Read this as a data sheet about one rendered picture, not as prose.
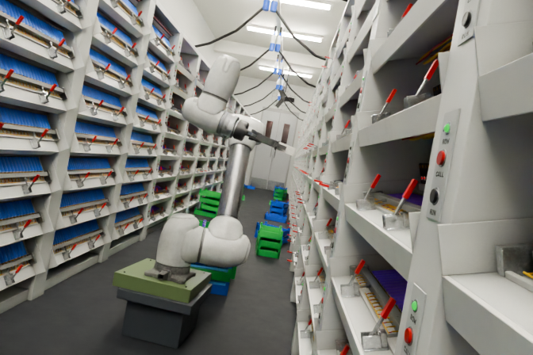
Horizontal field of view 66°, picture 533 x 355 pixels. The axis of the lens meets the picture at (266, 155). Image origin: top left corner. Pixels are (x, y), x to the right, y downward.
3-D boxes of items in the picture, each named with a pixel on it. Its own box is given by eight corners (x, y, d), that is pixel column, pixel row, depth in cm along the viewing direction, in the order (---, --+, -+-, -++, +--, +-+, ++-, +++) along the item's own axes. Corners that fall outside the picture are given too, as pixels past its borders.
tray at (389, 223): (416, 291, 50) (405, 177, 50) (346, 219, 111) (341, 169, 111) (588, 279, 49) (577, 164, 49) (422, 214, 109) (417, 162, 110)
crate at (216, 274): (178, 274, 236) (180, 261, 236) (182, 265, 256) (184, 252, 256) (229, 282, 239) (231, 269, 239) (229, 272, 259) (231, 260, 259)
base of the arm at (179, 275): (138, 276, 169) (141, 263, 170) (159, 266, 191) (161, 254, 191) (180, 287, 167) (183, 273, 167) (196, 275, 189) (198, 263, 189)
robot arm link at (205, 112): (213, 134, 147) (228, 100, 147) (174, 117, 148) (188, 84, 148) (218, 136, 158) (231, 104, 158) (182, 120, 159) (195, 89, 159)
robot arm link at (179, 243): (158, 255, 189) (167, 208, 190) (197, 261, 190) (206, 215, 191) (151, 263, 172) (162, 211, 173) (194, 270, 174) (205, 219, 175)
